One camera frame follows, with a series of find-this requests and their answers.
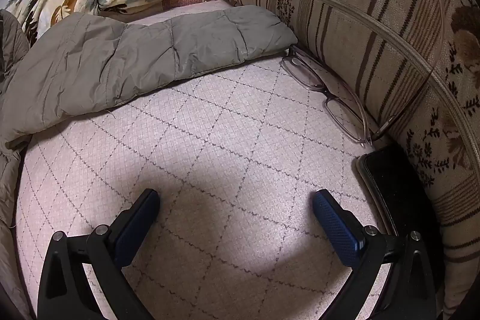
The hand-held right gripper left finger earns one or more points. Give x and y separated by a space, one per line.
137 226

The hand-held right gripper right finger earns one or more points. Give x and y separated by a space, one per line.
337 230

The grey puffer jacket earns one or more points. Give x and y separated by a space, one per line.
112 61

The black smartphone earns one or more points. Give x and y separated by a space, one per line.
393 185

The brown-framed eyeglasses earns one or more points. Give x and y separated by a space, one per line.
325 93

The striped floral cushion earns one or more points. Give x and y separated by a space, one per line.
356 5

